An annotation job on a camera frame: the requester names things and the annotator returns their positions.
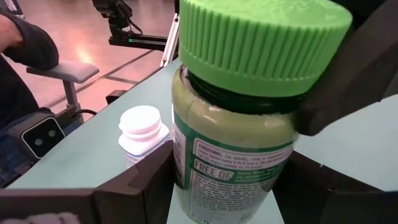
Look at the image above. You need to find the silver aluminium extrusion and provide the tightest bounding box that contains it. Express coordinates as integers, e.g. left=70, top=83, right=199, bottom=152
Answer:
left=159, top=14, right=180, bottom=68

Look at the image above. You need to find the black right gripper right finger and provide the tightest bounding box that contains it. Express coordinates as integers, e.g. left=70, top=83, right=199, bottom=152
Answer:
left=272, top=151, right=383, bottom=224

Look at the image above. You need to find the black table-level camera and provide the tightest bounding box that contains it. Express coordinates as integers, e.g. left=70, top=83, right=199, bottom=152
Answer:
left=6, top=111, right=67, bottom=170

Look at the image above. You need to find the person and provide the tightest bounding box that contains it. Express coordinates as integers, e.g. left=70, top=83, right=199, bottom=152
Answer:
left=0, top=7, right=60, bottom=187

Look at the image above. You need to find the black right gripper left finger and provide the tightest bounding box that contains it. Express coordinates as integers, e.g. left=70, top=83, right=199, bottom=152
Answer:
left=93, top=139, right=177, bottom=224

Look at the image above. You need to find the small black box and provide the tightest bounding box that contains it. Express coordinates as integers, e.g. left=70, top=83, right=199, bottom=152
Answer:
left=105, top=89, right=127, bottom=105

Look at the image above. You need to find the green bottle green cap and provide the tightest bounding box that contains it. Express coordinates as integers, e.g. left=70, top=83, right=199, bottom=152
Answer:
left=170, top=0, right=354, bottom=224

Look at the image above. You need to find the white Trader Joe's melatonin bottle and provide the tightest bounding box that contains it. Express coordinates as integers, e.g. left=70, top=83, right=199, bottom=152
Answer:
left=118, top=105, right=171, bottom=169

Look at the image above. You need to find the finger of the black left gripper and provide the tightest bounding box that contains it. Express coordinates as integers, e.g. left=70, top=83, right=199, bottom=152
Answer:
left=294, top=0, right=398, bottom=137

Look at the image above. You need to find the black camera cable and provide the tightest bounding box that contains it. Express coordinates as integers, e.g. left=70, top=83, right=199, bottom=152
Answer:
left=72, top=108, right=98, bottom=118

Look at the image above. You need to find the black robot equipment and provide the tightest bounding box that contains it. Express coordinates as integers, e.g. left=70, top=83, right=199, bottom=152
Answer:
left=91, top=0, right=175, bottom=52

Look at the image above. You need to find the grey office chair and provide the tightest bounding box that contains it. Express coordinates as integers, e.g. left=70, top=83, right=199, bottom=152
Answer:
left=26, top=60, right=100, bottom=128

